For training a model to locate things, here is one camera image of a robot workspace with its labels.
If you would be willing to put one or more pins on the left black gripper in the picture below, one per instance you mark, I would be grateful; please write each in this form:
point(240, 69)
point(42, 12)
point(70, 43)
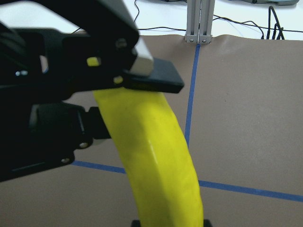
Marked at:
point(37, 131)

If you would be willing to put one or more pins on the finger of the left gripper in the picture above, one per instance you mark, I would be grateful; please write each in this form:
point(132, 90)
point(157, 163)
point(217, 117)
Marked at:
point(109, 54)

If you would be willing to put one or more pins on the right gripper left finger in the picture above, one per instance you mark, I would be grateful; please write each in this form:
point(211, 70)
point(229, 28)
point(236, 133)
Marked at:
point(135, 223)

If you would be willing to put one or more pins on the left orange black hub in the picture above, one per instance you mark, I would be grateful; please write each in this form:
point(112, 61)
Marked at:
point(275, 32)

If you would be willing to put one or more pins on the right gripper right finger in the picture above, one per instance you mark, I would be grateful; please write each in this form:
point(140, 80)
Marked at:
point(207, 223)

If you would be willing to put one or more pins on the aluminium frame post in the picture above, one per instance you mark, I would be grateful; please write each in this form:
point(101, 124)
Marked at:
point(199, 21)

